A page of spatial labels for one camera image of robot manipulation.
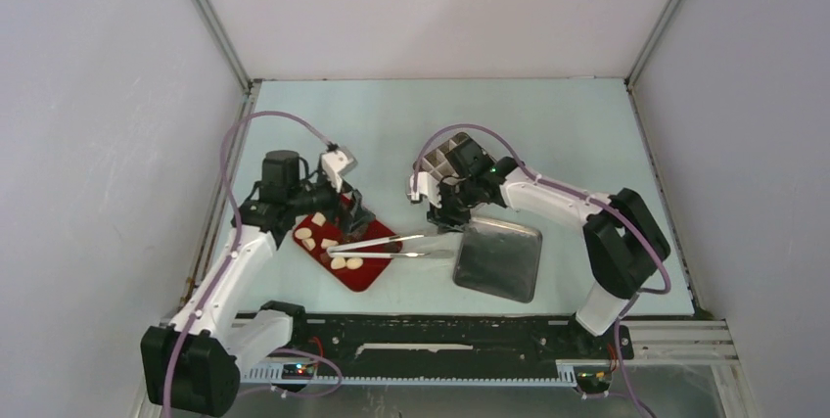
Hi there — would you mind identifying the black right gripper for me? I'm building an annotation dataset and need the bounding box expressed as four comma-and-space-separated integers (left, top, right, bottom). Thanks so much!
428, 176, 482, 234

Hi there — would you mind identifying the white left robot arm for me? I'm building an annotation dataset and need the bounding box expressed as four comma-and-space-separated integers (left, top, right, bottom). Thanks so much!
140, 145, 356, 417

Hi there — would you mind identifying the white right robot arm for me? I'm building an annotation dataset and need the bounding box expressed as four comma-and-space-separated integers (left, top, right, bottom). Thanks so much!
407, 133, 671, 357

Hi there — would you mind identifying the white chocolate top left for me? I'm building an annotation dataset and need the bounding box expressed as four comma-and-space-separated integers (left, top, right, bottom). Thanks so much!
311, 212, 327, 227

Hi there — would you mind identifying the white square chocolate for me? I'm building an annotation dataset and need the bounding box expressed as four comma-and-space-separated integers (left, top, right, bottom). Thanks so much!
320, 239, 339, 250

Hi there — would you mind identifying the white oval chocolate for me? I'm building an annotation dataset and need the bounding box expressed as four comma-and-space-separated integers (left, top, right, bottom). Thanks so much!
346, 257, 363, 270
330, 256, 348, 271

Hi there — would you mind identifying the white chocolate left edge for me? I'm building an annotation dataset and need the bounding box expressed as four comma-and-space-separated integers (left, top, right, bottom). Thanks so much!
301, 238, 316, 252

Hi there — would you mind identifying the round dark chocolate piece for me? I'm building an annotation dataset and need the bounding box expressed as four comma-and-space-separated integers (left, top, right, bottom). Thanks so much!
384, 242, 402, 254

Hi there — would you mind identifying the red rectangular tray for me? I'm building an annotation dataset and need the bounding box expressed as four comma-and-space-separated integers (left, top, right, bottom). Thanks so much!
291, 212, 403, 293

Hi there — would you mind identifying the pink tin with white dividers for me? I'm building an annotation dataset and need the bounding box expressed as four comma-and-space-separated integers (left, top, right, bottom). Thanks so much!
420, 132, 471, 184

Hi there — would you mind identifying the silver metal tin lid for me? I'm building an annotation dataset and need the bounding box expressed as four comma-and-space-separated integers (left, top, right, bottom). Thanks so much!
452, 217, 543, 303

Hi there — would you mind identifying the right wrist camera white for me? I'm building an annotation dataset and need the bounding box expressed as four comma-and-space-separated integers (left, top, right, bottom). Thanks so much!
406, 170, 443, 208

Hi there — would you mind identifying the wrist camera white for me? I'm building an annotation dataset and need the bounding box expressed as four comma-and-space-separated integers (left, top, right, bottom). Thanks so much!
316, 144, 357, 194
406, 170, 443, 208

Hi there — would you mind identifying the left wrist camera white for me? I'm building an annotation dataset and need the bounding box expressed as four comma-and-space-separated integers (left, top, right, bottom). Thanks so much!
316, 144, 357, 194

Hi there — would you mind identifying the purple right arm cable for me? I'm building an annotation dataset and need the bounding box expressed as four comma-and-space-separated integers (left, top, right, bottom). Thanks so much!
411, 122, 672, 418

